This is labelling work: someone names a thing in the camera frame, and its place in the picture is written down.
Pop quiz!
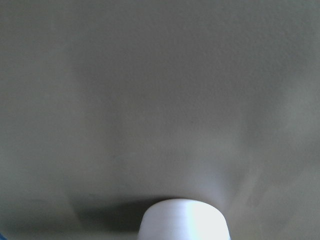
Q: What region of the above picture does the pink cup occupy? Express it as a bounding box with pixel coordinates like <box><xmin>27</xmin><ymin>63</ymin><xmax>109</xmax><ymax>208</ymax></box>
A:
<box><xmin>137</xmin><ymin>198</ymin><xmax>231</xmax><ymax>240</ymax></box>

